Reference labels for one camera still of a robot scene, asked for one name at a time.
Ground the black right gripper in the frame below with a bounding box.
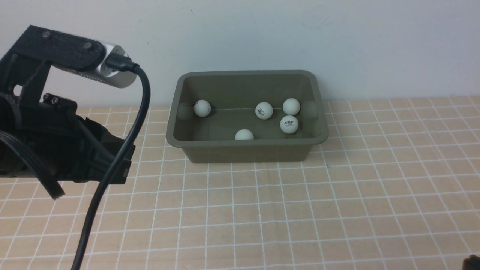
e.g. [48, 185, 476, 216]
[462, 254, 480, 270]

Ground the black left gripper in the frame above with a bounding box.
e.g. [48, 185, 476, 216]
[1, 99, 125, 183]

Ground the white ping-pong ball small mark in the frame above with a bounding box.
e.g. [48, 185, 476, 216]
[193, 99, 212, 117]

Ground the white ping-pong ball red logo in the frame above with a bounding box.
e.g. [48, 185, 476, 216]
[234, 129, 254, 140]

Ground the plain white ping-pong ball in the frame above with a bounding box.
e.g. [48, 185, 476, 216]
[282, 98, 301, 116]

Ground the checkered orange tablecloth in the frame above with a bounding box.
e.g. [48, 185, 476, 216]
[0, 96, 480, 270]

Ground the olive green plastic bin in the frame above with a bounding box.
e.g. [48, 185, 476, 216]
[166, 70, 329, 164]

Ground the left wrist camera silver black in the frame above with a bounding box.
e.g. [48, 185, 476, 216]
[1, 25, 137, 103]

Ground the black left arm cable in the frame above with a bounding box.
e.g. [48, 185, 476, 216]
[71, 56, 151, 270]

